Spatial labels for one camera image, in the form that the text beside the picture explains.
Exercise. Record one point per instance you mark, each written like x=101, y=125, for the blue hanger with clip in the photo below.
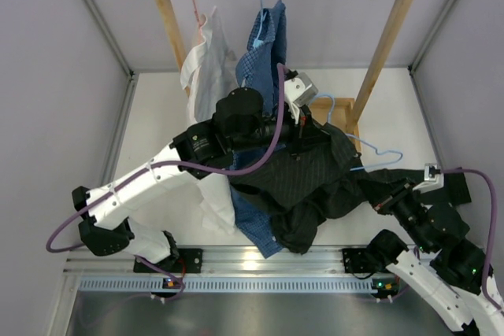
x=260, y=36

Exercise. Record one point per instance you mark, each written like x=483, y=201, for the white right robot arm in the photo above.
x=457, y=283

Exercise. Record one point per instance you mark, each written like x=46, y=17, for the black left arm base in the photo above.
x=189, y=260

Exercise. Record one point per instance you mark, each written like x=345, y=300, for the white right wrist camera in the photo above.
x=433, y=179

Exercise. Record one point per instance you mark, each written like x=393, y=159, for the light blue wire hanger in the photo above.
x=326, y=108

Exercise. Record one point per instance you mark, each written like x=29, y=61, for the aluminium mounting rail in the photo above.
x=229, y=261

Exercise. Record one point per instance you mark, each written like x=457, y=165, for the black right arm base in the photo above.
x=366, y=261

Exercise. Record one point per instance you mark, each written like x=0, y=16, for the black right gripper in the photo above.
x=402, y=191

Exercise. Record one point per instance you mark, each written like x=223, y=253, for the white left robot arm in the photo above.
x=238, y=140

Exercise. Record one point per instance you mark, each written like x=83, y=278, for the white shirt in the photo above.
x=207, y=77

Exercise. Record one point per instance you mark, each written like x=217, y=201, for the pink wire hanger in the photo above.
x=200, y=21

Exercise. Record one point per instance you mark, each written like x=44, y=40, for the dark pinstriped shirt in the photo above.
x=300, y=194

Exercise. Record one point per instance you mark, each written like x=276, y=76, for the light blue slotted cable duct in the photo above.
x=224, y=285

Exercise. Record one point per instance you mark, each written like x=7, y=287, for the blue checked shirt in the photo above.
x=257, y=69

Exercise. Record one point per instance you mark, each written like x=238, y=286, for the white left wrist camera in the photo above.
x=299, y=90

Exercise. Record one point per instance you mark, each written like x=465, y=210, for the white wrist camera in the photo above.
x=299, y=90
x=433, y=179

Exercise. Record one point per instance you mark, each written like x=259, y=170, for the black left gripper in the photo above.
x=306, y=134

